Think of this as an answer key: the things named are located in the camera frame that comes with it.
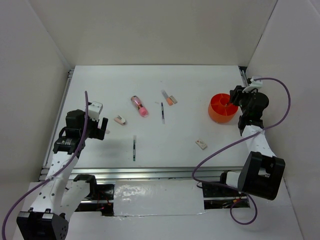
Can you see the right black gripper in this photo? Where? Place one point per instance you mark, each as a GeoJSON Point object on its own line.
{"type": "Point", "coordinates": [237, 93]}

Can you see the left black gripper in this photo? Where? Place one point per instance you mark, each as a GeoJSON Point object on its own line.
{"type": "Point", "coordinates": [98, 133]}

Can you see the green gel pen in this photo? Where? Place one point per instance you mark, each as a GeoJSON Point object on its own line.
{"type": "Point", "coordinates": [134, 148]}

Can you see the pink glue bottle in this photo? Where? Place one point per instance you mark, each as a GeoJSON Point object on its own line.
{"type": "Point", "coordinates": [137, 103]}

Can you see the blue gel pen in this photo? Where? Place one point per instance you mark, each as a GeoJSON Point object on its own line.
{"type": "Point", "coordinates": [162, 113]}

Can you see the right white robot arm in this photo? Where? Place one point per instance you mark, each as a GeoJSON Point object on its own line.
{"type": "Point", "coordinates": [262, 172]}

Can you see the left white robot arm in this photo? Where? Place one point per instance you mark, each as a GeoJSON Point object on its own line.
{"type": "Point", "coordinates": [49, 215]}

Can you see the orange round divided container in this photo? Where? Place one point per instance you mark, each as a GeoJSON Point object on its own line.
{"type": "Point", "coordinates": [218, 111]}

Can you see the pink white mini stapler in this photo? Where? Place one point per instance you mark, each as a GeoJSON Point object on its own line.
{"type": "Point", "coordinates": [120, 120]}

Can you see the small white red box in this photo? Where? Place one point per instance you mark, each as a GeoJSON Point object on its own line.
{"type": "Point", "coordinates": [201, 144]}

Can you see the grey eraser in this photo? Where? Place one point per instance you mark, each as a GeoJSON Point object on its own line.
{"type": "Point", "coordinates": [173, 99]}

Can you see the orange grey correction tape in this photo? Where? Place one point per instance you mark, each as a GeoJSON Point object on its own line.
{"type": "Point", "coordinates": [167, 98]}

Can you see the white cover plate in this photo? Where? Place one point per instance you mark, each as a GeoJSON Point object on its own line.
{"type": "Point", "coordinates": [157, 198]}

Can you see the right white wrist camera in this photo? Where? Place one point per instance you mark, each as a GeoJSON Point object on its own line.
{"type": "Point", "coordinates": [253, 83]}

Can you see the aluminium frame rail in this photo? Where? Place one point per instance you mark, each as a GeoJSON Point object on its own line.
{"type": "Point", "coordinates": [162, 150]}

